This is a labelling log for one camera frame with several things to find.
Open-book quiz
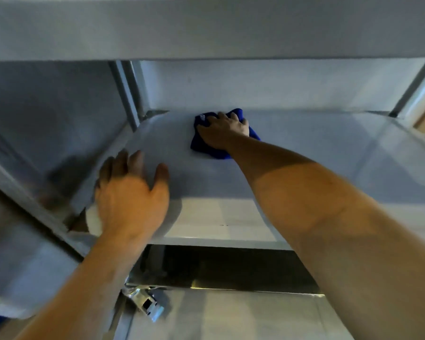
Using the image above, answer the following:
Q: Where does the person's right hand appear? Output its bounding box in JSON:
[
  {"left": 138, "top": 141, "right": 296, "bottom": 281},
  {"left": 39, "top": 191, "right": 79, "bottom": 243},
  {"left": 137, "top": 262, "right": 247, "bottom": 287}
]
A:
[{"left": 196, "top": 112, "right": 250, "bottom": 151}]

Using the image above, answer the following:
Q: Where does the person's left hand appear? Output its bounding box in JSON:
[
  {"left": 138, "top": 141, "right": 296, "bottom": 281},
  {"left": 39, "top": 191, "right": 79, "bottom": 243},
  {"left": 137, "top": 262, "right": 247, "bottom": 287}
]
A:
[{"left": 94, "top": 149, "right": 170, "bottom": 245}]

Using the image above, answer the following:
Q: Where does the blue cleaning cloth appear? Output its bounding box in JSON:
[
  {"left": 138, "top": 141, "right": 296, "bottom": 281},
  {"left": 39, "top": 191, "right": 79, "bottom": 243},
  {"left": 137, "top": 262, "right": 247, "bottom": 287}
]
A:
[{"left": 190, "top": 108, "right": 261, "bottom": 160}]

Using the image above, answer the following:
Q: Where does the person's left forearm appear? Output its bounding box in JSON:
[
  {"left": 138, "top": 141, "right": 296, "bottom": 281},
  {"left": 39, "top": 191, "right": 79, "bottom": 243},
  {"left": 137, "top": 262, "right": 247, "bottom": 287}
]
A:
[{"left": 16, "top": 234, "right": 153, "bottom": 340}]

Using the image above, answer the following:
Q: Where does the person's right forearm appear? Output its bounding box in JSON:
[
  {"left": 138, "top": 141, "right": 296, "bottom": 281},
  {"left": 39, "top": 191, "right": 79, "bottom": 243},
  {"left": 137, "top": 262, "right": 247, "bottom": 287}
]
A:
[{"left": 225, "top": 134, "right": 425, "bottom": 340}]

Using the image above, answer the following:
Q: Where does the stainless steel shelf rack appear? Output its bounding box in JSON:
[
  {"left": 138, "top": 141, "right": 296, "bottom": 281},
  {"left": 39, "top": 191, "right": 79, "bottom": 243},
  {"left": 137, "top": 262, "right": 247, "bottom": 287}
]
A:
[{"left": 0, "top": 0, "right": 425, "bottom": 340}]

